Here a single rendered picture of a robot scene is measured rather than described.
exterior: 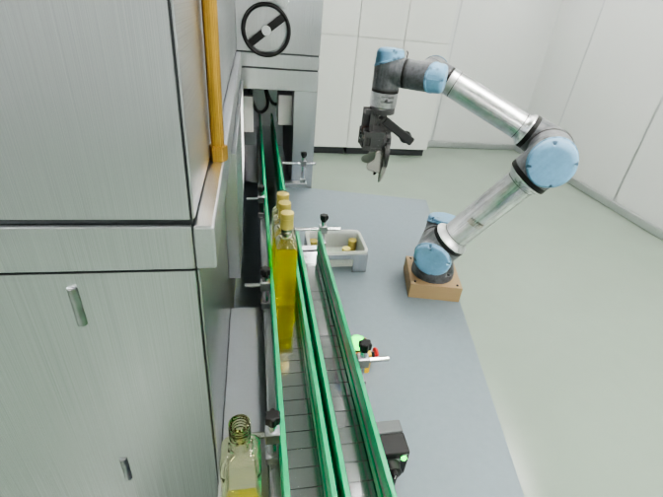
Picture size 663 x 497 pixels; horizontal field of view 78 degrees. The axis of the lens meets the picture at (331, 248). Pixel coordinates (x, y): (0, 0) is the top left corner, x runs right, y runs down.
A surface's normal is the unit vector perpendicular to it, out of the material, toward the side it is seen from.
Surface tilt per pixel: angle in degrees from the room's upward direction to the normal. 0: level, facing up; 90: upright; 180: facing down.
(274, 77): 90
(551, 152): 84
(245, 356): 0
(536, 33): 90
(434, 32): 90
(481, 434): 0
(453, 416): 0
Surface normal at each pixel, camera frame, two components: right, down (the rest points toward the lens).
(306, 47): 0.16, 0.52
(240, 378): 0.08, -0.85
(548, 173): -0.30, 0.39
